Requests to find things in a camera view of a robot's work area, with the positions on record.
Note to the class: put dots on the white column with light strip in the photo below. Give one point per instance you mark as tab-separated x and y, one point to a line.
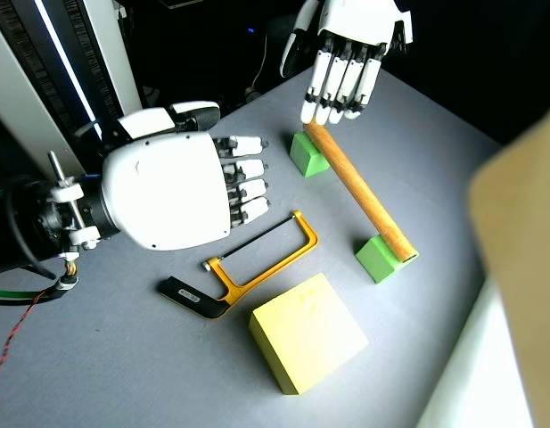
118	67

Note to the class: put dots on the large yellow block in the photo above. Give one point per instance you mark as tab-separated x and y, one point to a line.
310	334

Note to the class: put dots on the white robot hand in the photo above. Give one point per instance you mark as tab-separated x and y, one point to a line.
167	191
359	20

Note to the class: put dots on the grey table cloth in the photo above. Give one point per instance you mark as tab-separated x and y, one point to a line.
123	356

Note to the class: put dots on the tan cardboard panel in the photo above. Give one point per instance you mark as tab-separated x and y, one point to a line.
524	245

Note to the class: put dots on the green wooden support block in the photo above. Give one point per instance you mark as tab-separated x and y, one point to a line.
375	260
306	156

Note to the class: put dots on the white backdrop sheet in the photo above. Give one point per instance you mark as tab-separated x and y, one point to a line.
475	370

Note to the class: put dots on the round wooden rod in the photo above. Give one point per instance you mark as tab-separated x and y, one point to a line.
359	191

